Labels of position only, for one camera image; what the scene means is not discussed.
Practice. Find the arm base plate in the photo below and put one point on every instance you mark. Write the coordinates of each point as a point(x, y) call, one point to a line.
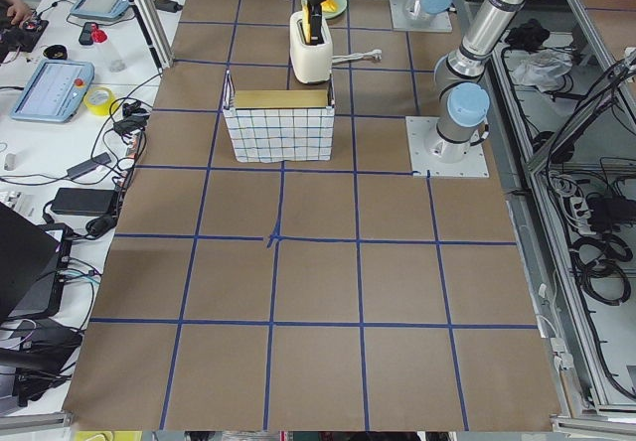
point(433, 157)
point(412, 16)

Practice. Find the person hand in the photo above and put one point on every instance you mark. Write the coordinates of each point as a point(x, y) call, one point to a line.
point(18, 11)

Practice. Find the aluminium frame post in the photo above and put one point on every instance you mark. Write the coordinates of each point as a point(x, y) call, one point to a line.
point(152, 30)

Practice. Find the clear bottle red cap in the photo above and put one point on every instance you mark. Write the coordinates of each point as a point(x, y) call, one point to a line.
point(107, 50)

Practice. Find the white toaster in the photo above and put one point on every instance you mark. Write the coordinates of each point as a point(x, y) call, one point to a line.
point(311, 64)

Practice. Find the wire basket with checked liner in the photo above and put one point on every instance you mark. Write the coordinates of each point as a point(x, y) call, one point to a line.
point(277, 135)

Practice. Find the wooden board in basket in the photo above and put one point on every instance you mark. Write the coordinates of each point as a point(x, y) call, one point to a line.
point(281, 99)

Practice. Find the black power adapter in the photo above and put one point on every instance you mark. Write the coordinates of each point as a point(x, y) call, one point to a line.
point(83, 202)

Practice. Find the black monitor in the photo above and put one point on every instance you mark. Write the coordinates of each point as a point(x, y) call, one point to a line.
point(32, 261)

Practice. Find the teach pendant tablet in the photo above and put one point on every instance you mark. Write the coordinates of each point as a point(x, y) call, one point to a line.
point(54, 92)
point(103, 10)

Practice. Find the near teach pendant tablet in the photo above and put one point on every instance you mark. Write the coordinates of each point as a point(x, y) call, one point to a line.
point(54, 92)

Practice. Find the yellow tape roll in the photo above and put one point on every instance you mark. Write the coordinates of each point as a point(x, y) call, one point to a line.
point(100, 101)

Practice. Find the far teach pendant tablet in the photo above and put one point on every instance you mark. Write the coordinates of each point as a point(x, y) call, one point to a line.
point(103, 10)

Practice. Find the green plate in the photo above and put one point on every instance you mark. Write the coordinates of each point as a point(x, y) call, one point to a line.
point(333, 8)

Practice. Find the crumpled white cloth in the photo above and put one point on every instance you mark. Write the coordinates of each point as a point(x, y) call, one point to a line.
point(545, 70)

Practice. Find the black small bowl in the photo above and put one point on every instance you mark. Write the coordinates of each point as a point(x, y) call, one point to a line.
point(56, 52)

